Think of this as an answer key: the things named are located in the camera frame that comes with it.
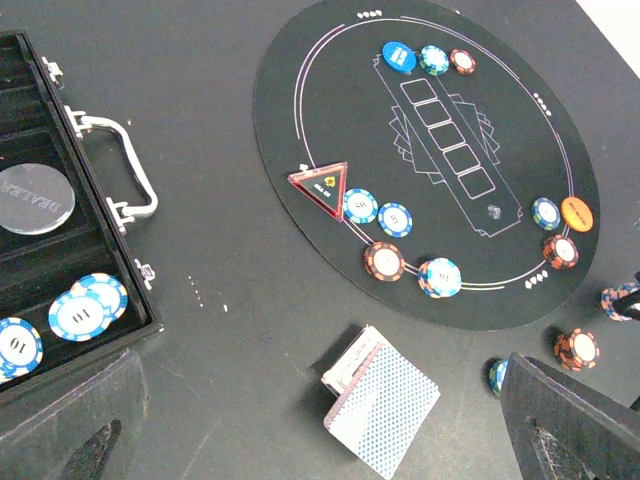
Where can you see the red triangular all-in button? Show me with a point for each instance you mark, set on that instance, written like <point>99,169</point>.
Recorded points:
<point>325,186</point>

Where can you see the teal poker chip stack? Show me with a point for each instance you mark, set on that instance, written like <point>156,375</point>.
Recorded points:
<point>496,376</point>

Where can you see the deck of playing cards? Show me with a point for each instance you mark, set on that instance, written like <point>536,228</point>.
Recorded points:
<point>382,401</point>

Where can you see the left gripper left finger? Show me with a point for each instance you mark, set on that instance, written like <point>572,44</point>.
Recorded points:
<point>85,425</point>

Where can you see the red poker chip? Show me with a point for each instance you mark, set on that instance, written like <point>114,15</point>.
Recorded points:
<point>384,262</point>

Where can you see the red-brown poker chip stack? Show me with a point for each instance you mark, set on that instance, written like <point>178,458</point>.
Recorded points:
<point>576,350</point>

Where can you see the chips row in case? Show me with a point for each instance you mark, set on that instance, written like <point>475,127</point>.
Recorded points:
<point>21,348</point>

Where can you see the orange round blind button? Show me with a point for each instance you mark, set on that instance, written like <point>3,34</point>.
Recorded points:
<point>577,214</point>

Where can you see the clear dealer button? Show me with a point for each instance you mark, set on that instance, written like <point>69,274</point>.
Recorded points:
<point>35,199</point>

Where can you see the loose blue-white chips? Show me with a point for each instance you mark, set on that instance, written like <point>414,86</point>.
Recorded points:
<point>88,308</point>

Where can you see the purple poker chip stack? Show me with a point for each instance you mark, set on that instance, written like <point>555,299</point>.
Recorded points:
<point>621,303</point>

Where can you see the black poker chip case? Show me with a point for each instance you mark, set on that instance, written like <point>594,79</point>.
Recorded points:
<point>38,127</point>

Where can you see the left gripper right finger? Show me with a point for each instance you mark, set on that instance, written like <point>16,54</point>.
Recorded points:
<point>560,428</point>

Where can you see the blue round blind button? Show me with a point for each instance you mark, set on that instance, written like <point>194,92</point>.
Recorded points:
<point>399,57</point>

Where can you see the round black poker mat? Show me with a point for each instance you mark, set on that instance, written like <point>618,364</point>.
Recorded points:
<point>467,155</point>

